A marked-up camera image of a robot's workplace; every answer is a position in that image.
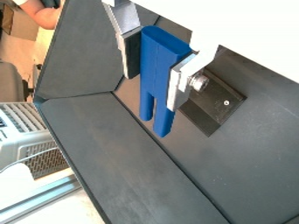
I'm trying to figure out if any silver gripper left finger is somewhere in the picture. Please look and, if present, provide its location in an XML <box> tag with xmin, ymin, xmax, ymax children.
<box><xmin>102</xmin><ymin>0</ymin><xmax>142</xmax><ymax>79</ymax></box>

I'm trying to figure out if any blue square-circle object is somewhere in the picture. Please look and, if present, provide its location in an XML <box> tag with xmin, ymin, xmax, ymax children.
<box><xmin>139</xmin><ymin>25</ymin><xmax>193</xmax><ymax>137</ymax></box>

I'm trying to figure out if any grey ventilated equipment box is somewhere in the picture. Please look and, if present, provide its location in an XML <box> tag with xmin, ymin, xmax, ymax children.
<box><xmin>0</xmin><ymin>102</ymin><xmax>70</xmax><ymax>179</ymax></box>

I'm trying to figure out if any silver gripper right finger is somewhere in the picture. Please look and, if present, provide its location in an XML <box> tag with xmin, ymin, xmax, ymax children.
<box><xmin>166</xmin><ymin>44</ymin><xmax>219</xmax><ymax>111</ymax></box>

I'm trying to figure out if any aluminium frame rail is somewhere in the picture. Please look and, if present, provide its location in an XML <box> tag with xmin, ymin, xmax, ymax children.
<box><xmin>0</xmin><ymin>174</ymin><xmax>81</xmax><ymax>224</ymax></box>

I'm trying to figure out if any black curved regrasp stand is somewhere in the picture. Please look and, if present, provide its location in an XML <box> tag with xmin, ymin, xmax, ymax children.
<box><xmin>181</xmin><ymin>70</ymin><xmax>248</xmax><ymax>137</ymax></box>

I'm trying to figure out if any person's forearm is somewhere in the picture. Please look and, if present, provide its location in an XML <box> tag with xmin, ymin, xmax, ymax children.
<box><xmin>13</xmin><ymin>0</ymin><xmax>65</xmax><ymax>30</ymax></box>

